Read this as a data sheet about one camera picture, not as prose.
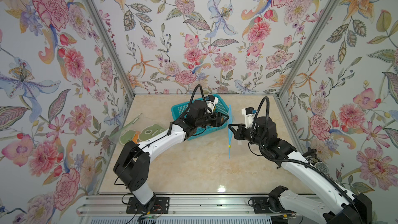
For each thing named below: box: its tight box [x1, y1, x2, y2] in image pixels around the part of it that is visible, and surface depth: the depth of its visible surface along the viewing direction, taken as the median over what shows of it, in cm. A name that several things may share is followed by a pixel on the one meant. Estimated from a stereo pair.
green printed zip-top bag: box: [108, 113, 168, 145], surface depth 100 cm
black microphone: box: [302, 146, 330, 175], surface depth 73 cm
